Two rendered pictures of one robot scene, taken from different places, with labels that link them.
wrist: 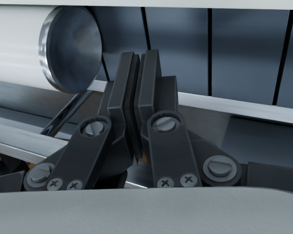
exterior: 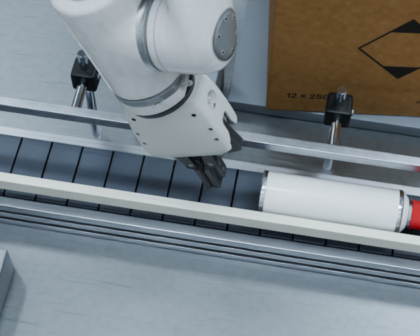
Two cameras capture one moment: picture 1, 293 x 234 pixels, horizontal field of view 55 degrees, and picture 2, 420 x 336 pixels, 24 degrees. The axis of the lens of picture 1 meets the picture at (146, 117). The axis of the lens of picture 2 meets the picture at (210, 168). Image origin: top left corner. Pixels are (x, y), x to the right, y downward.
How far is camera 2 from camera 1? 1.00 m
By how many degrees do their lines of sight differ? 32
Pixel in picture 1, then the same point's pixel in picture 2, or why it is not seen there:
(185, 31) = (211, 197)
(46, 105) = (395, 149)
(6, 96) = not seen: outside the picture
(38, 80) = (273, 178)
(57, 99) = not seen: hidden behind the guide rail
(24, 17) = (276, 208)
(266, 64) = (177, 180)
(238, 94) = not seen: hidden behind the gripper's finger
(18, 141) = (283, 148)
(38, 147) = (269, 146)
